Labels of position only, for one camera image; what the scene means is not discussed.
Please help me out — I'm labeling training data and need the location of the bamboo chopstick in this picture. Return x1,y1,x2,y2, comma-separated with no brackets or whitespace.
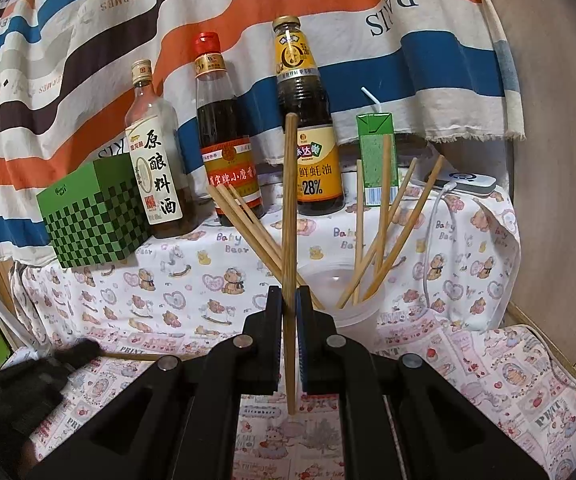
282,113,299,416
100,351,200,362
352,159,364,306
374,134,392,274
336,157,418,309
363,155,444,300
217,184,305,309
207,185,282,281

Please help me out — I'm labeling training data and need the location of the translucent plastic cup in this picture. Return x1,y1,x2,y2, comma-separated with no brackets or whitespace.
296,259,388,351

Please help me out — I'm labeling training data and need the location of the bear print cloth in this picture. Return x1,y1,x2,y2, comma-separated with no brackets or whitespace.
11,185,520,353

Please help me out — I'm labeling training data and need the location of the green black checkered box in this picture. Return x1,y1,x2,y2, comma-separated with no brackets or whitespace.
38,154,150,269

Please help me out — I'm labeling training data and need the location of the white grey charger device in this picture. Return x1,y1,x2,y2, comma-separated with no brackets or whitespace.
436,171,497,197

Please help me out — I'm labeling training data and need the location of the red cap sesame oil bottle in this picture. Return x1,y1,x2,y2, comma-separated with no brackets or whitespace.
194,32,265,218

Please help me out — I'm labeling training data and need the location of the clear cooking wine bottle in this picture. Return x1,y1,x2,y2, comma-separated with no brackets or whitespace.
124,58,196,238

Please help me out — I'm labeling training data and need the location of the green drink carton with straw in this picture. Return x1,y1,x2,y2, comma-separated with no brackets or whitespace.
356,87,399,207

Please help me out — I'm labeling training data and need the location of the yellow label oyster sauce bottle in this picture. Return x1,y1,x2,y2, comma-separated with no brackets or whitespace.
272,15,344,216

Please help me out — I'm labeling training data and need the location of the striped Hermes Paris cloth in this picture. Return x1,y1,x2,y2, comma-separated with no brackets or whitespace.
0,0,524,266

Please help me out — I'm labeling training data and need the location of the white cable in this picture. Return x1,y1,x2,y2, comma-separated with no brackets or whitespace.
419,181,576,406

